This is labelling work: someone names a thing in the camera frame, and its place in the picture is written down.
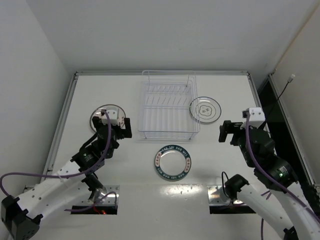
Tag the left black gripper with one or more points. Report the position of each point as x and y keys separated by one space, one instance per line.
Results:
x=126 y=127

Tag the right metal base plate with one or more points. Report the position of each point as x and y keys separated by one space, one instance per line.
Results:
x=217 y=198

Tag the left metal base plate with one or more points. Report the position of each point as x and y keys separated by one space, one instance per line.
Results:
x=108 y=196

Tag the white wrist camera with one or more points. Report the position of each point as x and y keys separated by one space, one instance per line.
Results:
x=110 y=115
x=254 y=116

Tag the black cable white plug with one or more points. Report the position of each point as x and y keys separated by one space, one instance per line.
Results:
x=289 y=80

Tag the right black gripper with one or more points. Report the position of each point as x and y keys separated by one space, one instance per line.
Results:
x=227 y=131

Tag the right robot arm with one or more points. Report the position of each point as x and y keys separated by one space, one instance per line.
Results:
x=298 y=222

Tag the aluminium frame rail right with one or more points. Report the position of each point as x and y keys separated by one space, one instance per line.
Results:
x=254 y=90

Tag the sunburst pattern plate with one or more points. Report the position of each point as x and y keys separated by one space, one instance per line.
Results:
x=97 y=113

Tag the aluminium frame rail left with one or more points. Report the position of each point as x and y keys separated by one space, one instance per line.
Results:
x=49 y=166

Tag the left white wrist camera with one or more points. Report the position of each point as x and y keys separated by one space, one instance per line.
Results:
x=110 y=115

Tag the aluminium frame rail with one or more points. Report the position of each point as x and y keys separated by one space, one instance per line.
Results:
x=49 y=166
x=254 y=90

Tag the green rim lettered plate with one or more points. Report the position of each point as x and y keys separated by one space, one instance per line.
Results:
x=172 y=163

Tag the white plate floral emblem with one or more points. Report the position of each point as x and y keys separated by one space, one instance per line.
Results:
x=205 y=110

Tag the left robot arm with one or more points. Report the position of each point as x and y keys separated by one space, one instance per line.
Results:
x=74 y=187

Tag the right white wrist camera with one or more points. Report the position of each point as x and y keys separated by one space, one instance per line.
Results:
x=254 y=116

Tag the white wire dish rack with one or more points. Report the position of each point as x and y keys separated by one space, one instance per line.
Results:
x=168 y=106

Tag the metal base plate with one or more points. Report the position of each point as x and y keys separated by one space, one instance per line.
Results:
x=217 y=198
x=108 y=196

